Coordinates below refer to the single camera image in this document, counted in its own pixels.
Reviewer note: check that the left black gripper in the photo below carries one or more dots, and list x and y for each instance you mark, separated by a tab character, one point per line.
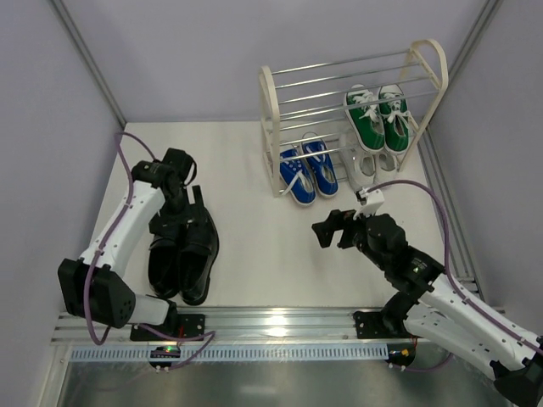
170	218

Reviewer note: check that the blue canvas sneaker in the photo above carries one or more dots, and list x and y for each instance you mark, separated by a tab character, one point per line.
296	178
321	165

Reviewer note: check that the green canvas sneaker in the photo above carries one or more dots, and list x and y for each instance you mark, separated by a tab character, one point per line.
395	113
363	113

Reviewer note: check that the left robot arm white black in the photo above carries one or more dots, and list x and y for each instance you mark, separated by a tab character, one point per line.
156	201

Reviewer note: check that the cream metal shoe rack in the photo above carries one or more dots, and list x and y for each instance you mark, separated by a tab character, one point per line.
425	60

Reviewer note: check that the white sneaker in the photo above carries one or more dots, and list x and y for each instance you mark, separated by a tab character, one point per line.
359	165
385	166

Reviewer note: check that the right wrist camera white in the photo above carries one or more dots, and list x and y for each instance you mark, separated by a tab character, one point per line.
370	201

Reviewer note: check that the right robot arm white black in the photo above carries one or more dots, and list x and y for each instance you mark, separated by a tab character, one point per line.
432	305

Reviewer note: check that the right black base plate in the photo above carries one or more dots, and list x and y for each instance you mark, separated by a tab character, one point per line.
378	325

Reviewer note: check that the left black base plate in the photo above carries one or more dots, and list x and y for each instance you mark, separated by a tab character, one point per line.
178	326

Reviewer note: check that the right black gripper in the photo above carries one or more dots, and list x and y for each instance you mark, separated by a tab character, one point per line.
345	231

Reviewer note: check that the black leather shoe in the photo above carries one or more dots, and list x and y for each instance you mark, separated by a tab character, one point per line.
163	264
199	250

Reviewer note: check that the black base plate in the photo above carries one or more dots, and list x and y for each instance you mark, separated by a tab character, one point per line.
178	326
378	325

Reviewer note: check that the aluminium mounting rail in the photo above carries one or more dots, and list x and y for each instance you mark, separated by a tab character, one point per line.
257	324

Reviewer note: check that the slotted grey cable duct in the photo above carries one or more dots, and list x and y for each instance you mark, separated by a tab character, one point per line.
233	352

